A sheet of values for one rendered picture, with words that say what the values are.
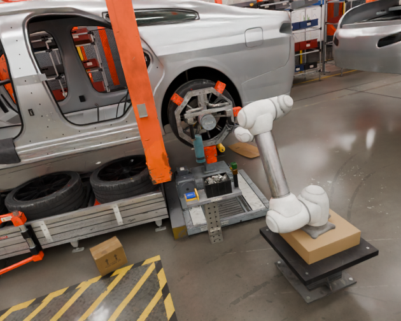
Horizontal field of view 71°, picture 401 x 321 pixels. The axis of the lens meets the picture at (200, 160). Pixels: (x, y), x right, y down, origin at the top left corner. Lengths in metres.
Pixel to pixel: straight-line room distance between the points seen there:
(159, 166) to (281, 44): 1.59
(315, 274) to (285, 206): 0.41
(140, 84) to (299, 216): 1.35
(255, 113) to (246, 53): 1.28
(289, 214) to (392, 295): 0.85
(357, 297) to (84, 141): 2.41
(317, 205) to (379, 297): 0.71
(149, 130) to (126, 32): 0.69
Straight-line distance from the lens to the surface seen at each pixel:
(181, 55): 2.62
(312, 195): 1.71
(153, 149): 2.21
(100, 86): 6.13
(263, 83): 2.85
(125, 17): 2.08
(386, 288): 2.21
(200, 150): 2.58
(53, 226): 2.70
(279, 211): 1.62
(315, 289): 2.08
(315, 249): 1.76
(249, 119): 1.54
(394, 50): 4.13
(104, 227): 2.65
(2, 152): 3.01
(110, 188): 2.59
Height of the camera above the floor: 1.59
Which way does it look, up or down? 24 degrees down
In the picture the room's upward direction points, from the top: 10 degrees counter-clockwise
